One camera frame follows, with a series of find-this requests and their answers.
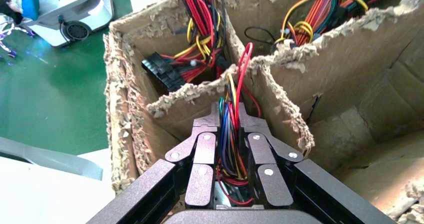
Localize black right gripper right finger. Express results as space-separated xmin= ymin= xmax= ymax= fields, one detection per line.
xmin=238 ymin=101 xmax=304 ymax=208

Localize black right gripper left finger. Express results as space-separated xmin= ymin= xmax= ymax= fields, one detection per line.
xmin=164 ymin=101 xmax=221 ymax=208

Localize grey power supply with cables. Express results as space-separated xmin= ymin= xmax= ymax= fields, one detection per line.
xmin=244 ymin=0 xmax=398 ymax=49
xmin=213 ymin=41 xmax=263 ymax=211

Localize white robot base with wheel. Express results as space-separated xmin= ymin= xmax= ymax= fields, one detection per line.
xmin=24 ymin=0 xmax=115 ymax=48

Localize worn brown cardboard divider box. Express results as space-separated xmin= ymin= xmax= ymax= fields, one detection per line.
xmin=103 ymin=0 xmax=424 ymax=224

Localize blue rounded object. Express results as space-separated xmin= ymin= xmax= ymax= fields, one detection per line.
xmin=20 ymin=0 xmax=41 ymax=21

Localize wire harness with black connector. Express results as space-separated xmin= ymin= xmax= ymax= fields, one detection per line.
xmin=141 ymin=0 xmax=233 ymax=93

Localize purple white striped cord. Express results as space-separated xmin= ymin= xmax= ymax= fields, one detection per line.
xmin=0 ymin=20 xmax=37 ymax=58

